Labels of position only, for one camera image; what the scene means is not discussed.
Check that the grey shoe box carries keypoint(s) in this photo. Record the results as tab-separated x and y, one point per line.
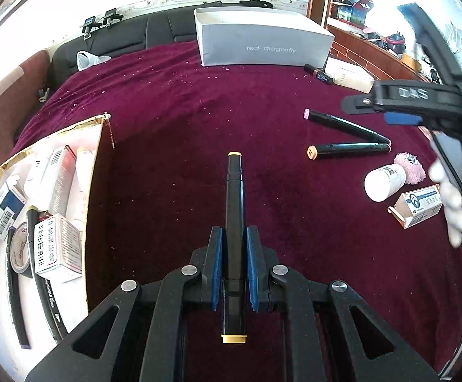
229	36

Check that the pink cap black marker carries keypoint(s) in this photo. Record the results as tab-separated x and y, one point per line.
345	126

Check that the red armchair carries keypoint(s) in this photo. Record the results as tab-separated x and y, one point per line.
19	96

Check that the blue white medicine box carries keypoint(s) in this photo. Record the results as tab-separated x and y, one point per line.
12	201

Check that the pink fluffy hair clip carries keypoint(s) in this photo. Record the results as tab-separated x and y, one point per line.
414	170

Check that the white pill bottle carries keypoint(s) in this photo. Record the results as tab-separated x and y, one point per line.
381	183

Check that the white cream carton box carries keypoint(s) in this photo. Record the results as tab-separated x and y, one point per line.
349	75

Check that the white gold-edged box lid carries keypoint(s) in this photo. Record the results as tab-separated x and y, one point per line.
25	170

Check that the tan cap black marker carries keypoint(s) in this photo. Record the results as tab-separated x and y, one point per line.
234	262

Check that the white gloved right hand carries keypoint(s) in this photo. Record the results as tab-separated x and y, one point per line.
452	200

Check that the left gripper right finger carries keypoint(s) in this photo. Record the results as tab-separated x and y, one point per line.
330	332

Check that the purple cap black marker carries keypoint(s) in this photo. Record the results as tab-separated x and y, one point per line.
14	297

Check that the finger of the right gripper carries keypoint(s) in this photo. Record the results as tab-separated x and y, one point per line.
397	118

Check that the blue orange medicine box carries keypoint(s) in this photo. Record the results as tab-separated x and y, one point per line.
414	207

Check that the black tape roll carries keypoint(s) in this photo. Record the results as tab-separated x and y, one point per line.
18	251

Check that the maroon bed blanket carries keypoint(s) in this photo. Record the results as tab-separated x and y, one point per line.
174	122

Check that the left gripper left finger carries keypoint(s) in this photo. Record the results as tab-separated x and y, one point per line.
137	332

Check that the black leather headboard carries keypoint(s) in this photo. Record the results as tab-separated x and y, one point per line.
130	35

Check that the orange cap black marker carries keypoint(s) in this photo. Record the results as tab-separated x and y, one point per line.
346	149

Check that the white barcode medicine box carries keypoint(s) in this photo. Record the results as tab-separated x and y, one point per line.
58	250

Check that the red silver carton box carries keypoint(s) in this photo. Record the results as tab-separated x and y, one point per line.
57	181

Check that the yellow cap black marker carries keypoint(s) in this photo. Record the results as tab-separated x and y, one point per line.
44	288

